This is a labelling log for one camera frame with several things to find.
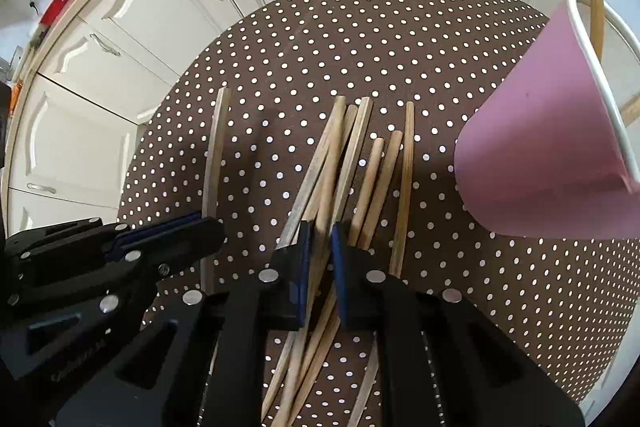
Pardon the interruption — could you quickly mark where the red box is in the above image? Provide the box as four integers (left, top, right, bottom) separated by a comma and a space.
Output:
39, 0, 80, 26

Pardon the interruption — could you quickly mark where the white kitchen cabinet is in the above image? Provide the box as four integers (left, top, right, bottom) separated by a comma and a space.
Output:
5, 0, 621, 238

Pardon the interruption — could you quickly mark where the pile of wooden chopsticks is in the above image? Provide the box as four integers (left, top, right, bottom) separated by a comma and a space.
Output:
260, 96, 417, 427

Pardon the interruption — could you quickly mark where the pink cup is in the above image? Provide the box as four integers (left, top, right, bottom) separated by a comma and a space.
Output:
454, 0, 640, 240

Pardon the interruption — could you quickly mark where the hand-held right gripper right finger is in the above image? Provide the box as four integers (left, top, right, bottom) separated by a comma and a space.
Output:
331, 223, 587, 427

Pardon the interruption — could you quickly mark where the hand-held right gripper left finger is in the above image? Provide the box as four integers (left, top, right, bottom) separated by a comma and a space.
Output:
55, 221, 314, 427

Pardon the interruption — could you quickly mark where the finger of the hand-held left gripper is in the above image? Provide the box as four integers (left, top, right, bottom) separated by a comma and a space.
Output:
0, 259, 166, 383
4, 213, 226, 303

